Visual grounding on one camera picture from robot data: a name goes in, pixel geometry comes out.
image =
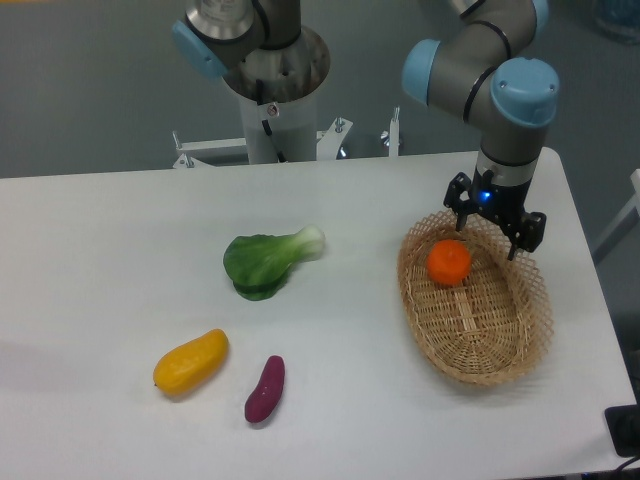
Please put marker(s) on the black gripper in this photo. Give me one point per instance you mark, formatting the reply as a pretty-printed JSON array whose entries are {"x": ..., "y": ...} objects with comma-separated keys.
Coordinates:
[{"x": 502, "y": 204}]

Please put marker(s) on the orange fruit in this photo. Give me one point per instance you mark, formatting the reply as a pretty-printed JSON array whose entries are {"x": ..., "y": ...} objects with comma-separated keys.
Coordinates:
[{"x": 449, "y": 262}]

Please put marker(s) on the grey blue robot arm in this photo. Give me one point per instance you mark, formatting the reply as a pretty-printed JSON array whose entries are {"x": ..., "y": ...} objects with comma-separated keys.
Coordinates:
[{"x": 275, "y": 66}]

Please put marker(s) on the woven wicker basket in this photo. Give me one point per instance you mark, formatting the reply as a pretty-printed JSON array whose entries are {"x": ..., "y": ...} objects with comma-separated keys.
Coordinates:
[{"x": 493, "y": 327}]

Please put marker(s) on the white furniture leg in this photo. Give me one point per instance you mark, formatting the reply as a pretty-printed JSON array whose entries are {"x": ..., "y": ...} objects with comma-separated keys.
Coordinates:
[{"x": 621, "y": 225}]

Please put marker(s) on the blue translucent container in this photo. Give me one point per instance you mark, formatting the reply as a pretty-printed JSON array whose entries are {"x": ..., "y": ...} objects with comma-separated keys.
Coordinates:
[{"x": 618, "y": 19}]

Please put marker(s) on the green bok choy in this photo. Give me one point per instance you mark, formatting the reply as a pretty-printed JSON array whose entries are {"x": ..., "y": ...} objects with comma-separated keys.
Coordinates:
[{"x": 259, "y": 265}]

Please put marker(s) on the black device at edge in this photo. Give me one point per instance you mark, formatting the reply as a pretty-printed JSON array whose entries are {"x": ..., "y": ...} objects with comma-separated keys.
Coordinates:
[{"x": 623, "y": 426}]

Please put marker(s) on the purple sweet potato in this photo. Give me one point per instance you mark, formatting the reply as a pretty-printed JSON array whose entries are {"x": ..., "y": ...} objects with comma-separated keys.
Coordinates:
[{"x": 267, "y": 393}]

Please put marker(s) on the yellow mango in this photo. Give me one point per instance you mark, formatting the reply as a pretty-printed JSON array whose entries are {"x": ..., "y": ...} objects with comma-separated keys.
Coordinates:
[{"x": 186, "y": 367}]

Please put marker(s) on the white metal mounting frame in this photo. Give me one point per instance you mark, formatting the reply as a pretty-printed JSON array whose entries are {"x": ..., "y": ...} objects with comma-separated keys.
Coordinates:
[{"x": 233, "y": 151}]

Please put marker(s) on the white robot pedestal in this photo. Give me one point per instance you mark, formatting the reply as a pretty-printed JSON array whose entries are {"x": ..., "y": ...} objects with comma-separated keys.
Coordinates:
[{"x": 280, "y": 132}]

